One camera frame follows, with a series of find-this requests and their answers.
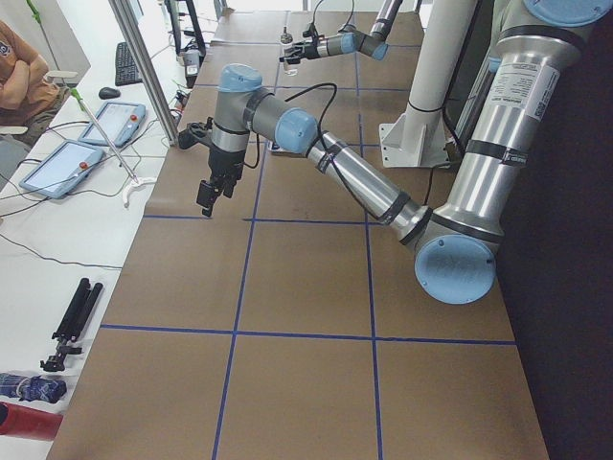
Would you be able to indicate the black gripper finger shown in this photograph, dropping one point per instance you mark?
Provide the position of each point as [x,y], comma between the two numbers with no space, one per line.
[292,55]
[206,197]

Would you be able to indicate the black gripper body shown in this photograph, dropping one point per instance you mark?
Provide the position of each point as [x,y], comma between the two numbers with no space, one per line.
[226,163]
[311,49]

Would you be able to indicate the clear glass sauce bottle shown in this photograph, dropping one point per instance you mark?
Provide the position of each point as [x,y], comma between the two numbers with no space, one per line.
[287,42]

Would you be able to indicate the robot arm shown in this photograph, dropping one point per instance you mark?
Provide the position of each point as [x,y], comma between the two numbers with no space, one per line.
[455,244]
[347,40]

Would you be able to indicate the long metal rod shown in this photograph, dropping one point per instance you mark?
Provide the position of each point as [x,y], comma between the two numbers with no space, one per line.
[135,182]

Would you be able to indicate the far teach pendant tablet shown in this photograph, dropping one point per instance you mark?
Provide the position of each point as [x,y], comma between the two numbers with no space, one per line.
[119,120]

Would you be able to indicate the teach pendant tablet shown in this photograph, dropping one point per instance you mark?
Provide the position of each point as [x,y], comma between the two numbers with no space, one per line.
[119,120]
[62,170]

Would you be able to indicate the black keyboard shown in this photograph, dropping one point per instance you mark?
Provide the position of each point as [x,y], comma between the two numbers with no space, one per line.
[126,69]

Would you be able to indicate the black computer mouse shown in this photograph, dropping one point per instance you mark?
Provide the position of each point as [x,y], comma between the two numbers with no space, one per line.
[107,93]

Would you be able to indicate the near teach pendant tablet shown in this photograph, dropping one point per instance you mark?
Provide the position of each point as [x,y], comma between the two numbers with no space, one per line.
[62,170]

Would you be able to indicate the brown paper table cover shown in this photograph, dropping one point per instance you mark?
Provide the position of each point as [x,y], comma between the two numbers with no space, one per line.
[289,326]

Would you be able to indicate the black folded tripod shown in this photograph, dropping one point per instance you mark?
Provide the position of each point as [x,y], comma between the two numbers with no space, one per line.
[72,325]

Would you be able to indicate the person in orange shirt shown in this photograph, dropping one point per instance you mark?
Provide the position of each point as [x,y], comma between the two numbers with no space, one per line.
[28,98]

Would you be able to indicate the red cylinder tube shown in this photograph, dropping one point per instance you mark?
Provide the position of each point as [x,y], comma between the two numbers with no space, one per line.
[28,423]

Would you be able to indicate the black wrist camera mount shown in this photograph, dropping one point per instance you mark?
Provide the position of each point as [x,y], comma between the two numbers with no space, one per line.
[195,133]

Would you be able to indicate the white pedestal column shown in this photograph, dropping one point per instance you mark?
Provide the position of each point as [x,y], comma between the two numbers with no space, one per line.
[417,138]

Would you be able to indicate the aluminium frame post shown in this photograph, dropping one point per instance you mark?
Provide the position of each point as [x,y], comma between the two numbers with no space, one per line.
[135,42]

